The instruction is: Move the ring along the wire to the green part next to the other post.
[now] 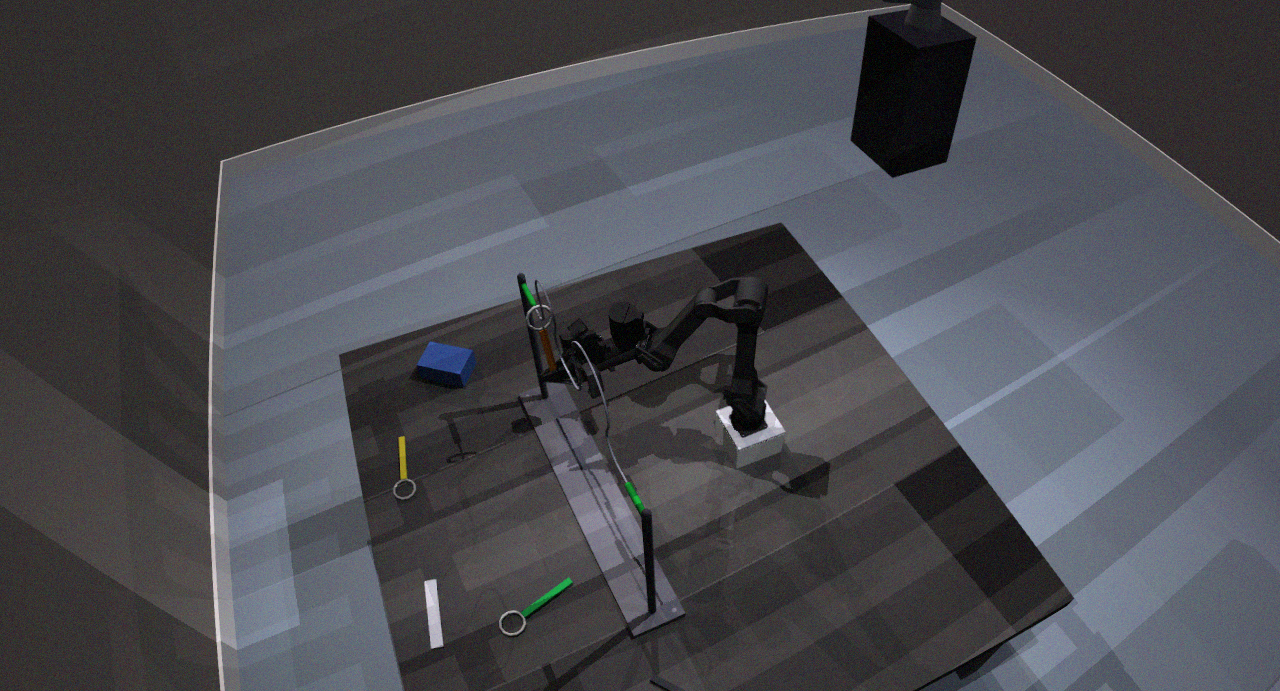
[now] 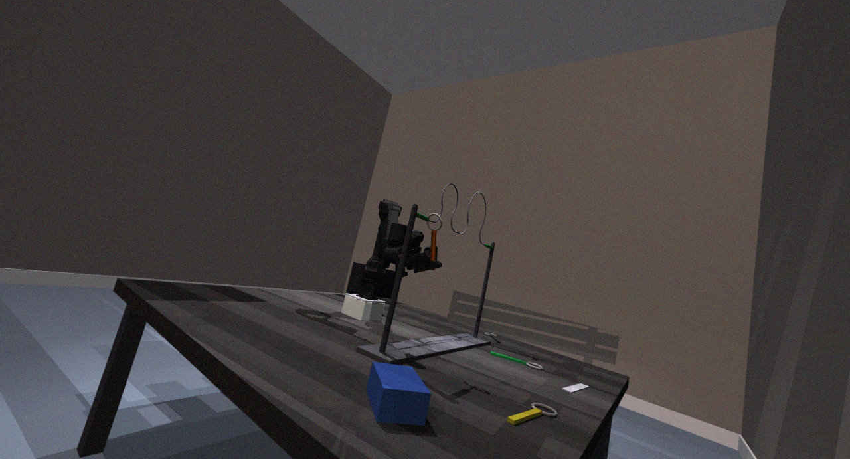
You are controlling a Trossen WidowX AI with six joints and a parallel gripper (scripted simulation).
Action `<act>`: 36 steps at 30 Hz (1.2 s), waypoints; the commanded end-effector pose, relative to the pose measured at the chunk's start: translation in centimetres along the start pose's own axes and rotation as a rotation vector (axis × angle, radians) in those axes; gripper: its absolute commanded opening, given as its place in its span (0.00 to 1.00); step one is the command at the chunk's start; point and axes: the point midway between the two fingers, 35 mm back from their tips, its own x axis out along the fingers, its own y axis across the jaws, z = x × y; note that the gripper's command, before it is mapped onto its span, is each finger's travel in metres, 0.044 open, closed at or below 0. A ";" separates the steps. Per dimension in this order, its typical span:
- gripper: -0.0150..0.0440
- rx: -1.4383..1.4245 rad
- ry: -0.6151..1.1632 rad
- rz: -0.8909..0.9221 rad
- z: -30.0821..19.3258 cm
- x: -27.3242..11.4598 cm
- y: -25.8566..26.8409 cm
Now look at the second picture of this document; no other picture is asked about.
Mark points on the orange handle with grey loop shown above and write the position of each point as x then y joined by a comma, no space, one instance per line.
433,237

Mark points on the blue cube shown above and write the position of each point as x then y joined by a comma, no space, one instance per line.
397,394

